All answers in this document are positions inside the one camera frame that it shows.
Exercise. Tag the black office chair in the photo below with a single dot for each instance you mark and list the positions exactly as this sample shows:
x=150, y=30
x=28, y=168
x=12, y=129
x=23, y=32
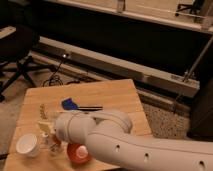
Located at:
x=14, y=56

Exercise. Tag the black rectangular bar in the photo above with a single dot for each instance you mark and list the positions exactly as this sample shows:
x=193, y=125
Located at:
x=90, y=108

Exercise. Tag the clear plastic bottle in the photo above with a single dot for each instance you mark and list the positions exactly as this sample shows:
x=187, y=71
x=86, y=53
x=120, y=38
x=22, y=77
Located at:
x=48, y=143

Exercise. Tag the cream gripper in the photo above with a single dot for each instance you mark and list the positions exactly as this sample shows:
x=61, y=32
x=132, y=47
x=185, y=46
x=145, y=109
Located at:
x=45, y=126

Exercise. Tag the white plastic cup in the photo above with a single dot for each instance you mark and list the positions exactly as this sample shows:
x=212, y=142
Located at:
x=27, y=145

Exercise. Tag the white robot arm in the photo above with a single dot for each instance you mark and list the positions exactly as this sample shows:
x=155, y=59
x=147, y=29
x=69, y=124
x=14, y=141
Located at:
x=107, y=136

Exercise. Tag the wooden table board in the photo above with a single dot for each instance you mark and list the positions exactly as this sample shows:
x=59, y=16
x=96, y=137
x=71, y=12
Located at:
x=118, y=94

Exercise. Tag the orange ceramic bowl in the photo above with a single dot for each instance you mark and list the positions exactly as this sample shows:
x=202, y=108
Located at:
x=77, y=153

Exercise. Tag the blue sponge block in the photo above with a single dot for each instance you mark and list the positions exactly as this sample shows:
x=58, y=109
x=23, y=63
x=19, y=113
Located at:
x=69, y=104

